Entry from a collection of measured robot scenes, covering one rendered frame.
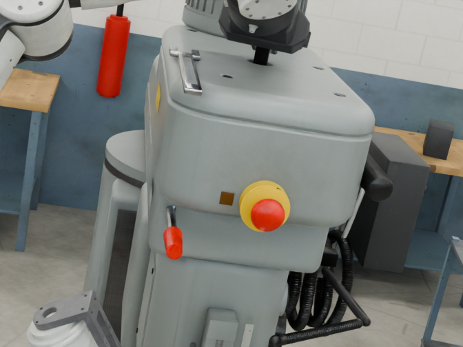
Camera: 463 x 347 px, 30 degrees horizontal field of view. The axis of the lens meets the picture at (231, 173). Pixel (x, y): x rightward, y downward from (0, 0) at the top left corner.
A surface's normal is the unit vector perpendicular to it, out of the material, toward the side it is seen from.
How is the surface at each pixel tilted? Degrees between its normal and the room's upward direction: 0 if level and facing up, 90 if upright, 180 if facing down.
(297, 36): 60
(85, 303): 31
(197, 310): 90
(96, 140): 90
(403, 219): 90
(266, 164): 90
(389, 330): 0
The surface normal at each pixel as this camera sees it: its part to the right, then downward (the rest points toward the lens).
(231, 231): 0.10, 0.32
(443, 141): -0.21, 0.26
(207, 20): -0.58, 0.14
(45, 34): 0.44, 0.89
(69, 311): -0.33, -0.84
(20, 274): 0.18, -0.94
